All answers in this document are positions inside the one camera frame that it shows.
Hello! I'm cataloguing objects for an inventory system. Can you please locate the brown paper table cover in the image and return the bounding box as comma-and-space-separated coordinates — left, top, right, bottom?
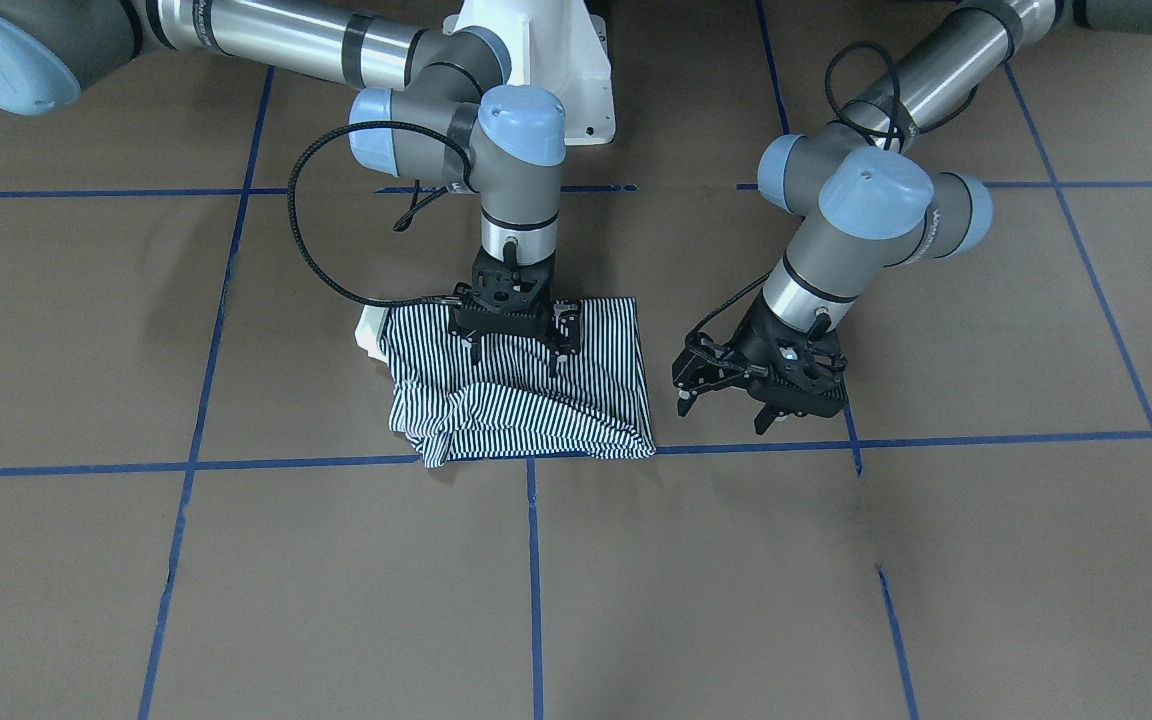
0, 1, 1152, 719

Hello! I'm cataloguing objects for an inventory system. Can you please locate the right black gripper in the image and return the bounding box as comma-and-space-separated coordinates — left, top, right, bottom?
448, 249, 581, 378

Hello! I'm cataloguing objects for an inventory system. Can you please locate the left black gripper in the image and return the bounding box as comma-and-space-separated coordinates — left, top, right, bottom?
672, 297, 849, 435

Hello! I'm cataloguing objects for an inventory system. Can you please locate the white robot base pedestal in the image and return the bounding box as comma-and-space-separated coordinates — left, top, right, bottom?
442, 1, 617, 146

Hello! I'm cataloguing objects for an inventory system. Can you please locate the navy white striped polo shirt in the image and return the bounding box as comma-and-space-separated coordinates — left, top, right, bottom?
355, 297, 657, 468

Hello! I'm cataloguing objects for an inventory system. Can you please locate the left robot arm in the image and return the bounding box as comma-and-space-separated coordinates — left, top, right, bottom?
670, 1, 1152, 434

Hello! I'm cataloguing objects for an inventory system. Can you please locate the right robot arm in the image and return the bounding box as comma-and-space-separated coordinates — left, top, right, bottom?
0, 1, 582, 373

